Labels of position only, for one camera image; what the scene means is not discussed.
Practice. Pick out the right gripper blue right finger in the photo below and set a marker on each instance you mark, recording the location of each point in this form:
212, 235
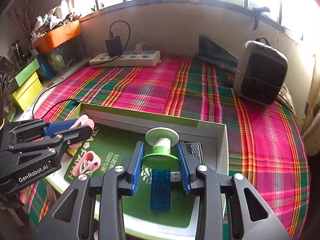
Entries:
202, 181

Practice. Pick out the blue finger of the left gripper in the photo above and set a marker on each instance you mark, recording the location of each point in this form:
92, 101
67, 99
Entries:
58, 127

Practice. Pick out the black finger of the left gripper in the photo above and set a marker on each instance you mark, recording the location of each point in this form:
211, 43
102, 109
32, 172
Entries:
69, 137

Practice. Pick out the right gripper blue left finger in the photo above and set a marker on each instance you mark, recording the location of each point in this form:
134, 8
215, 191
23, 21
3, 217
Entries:
122, 180

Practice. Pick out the pink clip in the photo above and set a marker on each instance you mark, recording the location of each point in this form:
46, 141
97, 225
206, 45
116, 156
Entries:
89, 162
81, 121

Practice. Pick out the pink clip front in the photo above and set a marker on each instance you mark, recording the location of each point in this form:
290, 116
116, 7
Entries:
89, 162

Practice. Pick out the black rectangular remote device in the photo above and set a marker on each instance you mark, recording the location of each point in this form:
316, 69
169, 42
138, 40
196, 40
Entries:
195, 148

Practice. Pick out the green white spool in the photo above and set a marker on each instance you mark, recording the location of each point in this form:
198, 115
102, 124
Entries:
161, 139

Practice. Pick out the blue usb tester dongle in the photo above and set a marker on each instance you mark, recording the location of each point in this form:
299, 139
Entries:
160, 199

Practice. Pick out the yellow green box stack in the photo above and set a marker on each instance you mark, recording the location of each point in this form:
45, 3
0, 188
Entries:
25, 86

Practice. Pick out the plaid pink green tablecloth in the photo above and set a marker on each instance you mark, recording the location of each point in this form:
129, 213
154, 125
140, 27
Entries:
265, 143

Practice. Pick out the orange storage tray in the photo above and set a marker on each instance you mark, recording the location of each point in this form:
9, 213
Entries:
57, 37

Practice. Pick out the black charger brick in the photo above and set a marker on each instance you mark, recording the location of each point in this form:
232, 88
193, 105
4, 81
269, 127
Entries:
114, 46

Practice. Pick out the white power strip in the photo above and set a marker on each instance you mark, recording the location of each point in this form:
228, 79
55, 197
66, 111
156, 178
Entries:
148, 58

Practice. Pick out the small black grey heater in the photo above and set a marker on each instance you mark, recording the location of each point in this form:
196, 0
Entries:
260, 72

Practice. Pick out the cream patterned curtain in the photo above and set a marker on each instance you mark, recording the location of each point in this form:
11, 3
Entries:
310, 128

